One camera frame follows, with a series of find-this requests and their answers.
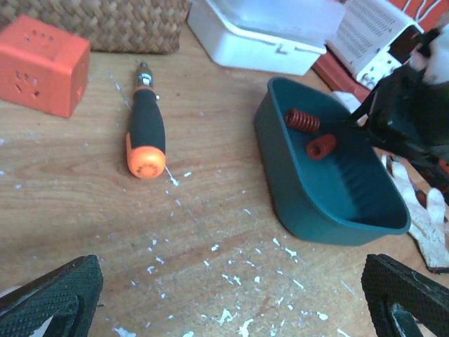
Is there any white work glove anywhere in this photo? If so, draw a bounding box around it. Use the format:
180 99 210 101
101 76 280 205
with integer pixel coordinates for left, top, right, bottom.
381 154 448 274

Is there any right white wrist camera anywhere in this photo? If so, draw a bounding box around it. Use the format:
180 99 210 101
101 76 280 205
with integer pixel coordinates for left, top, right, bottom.
410 11 448 85

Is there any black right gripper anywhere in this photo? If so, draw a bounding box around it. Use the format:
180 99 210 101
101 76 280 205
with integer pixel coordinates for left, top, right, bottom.
349 66 448 168

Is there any white cube power adapter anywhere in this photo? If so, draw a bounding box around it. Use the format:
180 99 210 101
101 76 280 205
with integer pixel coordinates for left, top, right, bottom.
330 91 361 114

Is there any teal plastic tray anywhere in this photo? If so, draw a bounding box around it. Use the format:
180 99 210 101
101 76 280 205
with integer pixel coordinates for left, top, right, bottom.
253 77 411 246

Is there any wicker basket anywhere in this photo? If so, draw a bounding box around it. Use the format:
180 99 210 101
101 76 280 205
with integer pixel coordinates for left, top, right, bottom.
1 0 192 55

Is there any white translucent storage box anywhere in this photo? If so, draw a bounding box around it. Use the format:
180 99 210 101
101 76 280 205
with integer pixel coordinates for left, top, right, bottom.
187 1 345 76

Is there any white bench power supply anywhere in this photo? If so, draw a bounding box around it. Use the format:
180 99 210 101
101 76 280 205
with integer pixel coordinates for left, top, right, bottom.
326 0 425 91

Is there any orange black screwdriver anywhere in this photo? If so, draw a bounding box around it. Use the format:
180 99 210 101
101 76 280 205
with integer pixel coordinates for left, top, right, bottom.
126 62 166 179

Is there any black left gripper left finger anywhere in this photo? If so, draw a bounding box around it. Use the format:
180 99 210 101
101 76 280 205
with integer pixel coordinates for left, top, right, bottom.
1 255 103 336

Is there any red cube block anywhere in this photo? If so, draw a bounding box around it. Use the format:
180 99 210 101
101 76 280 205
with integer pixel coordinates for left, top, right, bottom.
1 15 91 119

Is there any red spring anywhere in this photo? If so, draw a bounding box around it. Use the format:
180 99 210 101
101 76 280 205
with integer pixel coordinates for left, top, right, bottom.
305 133 337 160
284 108 320 133

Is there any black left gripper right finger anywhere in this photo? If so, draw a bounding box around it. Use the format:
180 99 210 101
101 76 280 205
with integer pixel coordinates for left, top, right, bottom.
361 254 448 336

